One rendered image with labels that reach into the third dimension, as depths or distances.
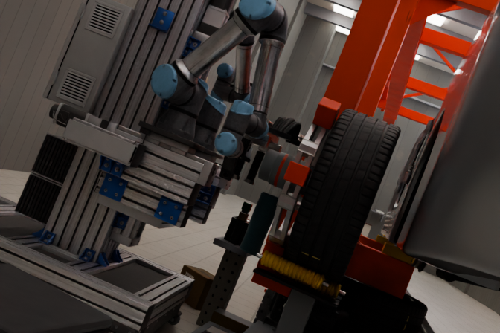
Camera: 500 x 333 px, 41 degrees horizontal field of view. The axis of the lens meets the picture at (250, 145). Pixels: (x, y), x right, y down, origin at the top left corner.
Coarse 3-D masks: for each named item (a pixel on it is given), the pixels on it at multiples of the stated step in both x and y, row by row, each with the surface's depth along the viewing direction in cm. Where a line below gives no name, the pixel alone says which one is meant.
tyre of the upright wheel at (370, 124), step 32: (352, 128) 245; (384, 128) 249; (320, 160) 237; (352, 160) 236; (384, 160) 236; (320, 192) 235; (352, 192) 233; (320, 224) 237; (352, 224) 233; (288, 256) 253; (320, 256) 243
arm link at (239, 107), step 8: (240, 104) 225; (248, 104) 225; (232, 112) 226; (240, 112) 225; (248, 112) 225; (232, 120) 225; (240, 120) 225; (248, 120) 227; (256, 120) 232; (224, 128) 226; (232, 128) 224; (240, 128) 225; (248, 128) 229
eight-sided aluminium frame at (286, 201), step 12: (312, 132) 250; (324, 132) 250; (300, 144) 244; (312, 144) 244; (300, 156) 243; (312, 156) 242; (288, 192) 245; (300, 192) 245; (276, 204) 244; (288, 204) 242; (300, 204) 290; (276, 216) 248; (288, 216) 246; (276, 228) 254; (288, 228) 253; (276, 240) 256; (288, 240) 270
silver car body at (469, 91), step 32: (480, 32) 223; (480, 64) 182; (448, 96) 268; (480, 96) 174; (448, 128) 194; (480, 128) 170; (416, 160) 405; (448, 160) 178; (480, 160) 168; (448, 192) 174; (480, 192) 167; (384, 224) 490; (416, 224) 183; (448, 224) 172; (480, 224) 167; (416, 256) 181; (448, 256) 171; (480, 256) 166
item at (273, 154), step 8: (272, 152) 268; (280, 152) 269; (264, 160) 266; (272, 160) 266; (280, 160) 265; (288, 160) 265; (264, 168) 266; (272, 168) 264; (280, 168) 264; (312, 168) 266; (264, 176) 268; (272, 176) 265; (280, 176) 264; (272, 184) 269; (280, 184) 266; (296, 184) 263; (304, 192) 265
